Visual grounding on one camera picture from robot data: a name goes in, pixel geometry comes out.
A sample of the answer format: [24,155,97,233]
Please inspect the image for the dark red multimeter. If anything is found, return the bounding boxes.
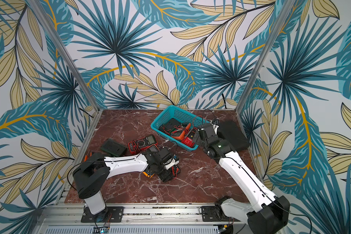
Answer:
[128,135,158,155]

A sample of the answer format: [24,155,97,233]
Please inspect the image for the orange red multimeter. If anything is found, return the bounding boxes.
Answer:
[147,145,160,154]

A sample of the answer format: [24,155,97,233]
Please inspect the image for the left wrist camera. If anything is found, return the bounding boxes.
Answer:
[164,157,179,170]

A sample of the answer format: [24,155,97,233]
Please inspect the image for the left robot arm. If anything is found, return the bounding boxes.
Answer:
[72,145,180,217]

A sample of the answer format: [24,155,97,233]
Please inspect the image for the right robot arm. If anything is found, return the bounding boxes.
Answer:
[196,121,290,234]

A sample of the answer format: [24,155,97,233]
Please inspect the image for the black case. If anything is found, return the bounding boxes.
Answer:
[217,121,251,151]

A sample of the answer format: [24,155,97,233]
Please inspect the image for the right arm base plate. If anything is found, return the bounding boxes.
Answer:
[199,205,238,222]

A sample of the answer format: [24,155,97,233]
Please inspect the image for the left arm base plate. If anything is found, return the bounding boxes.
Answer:
[81,206,124,223]

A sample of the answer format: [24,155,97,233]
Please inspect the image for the aluminium front rail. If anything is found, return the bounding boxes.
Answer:
[33,203,251,234]

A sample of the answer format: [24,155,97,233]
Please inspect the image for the green black device left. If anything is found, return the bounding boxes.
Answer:
[100,138,127,157]

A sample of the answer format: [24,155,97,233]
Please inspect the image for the teal plastic basket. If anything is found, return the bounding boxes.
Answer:
[151,105,207,152]

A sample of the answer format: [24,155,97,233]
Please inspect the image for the orange handled pliers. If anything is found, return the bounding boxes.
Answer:
[83,152,94,162]

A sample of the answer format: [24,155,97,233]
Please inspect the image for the small dark green multimeter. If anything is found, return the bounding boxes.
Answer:
[171,165,180,178]

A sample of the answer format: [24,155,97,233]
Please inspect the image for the orange grey multimeter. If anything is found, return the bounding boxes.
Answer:
[170,123,191,141]

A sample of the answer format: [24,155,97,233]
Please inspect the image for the green black multimeter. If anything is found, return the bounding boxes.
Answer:
[160,118,181,136]

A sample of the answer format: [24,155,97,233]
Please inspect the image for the yellow orange multimeter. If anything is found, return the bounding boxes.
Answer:
[143,172,154,178]

